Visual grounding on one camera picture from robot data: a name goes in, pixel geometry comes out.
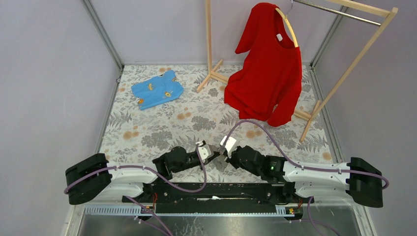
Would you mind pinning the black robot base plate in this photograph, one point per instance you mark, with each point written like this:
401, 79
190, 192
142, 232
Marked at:
221, 198

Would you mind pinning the wooden clothes rack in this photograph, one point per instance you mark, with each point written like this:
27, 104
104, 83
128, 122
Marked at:
346, 5

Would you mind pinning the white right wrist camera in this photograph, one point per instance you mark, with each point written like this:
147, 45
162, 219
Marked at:
228, 145

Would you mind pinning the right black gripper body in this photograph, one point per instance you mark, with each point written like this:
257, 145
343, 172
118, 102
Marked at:
237, 163

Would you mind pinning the wooden clothes hanger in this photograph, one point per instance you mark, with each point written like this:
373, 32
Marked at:
284, 17

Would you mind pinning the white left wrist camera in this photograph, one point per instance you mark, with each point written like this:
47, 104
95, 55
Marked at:
202, 144

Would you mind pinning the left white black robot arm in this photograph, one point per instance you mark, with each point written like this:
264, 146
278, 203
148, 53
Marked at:
95, 178

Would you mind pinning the blue child t-shirt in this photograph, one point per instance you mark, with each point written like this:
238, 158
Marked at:
157, 90

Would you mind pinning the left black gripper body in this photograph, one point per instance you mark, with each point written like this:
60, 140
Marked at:
204, 161

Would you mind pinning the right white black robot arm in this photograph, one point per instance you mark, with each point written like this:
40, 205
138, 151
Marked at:
357, 179

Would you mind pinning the red long sleeve shirt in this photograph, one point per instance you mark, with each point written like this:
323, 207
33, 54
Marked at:
268, 86

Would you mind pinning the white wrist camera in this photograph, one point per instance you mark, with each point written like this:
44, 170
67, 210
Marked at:
202, 144
228, 145

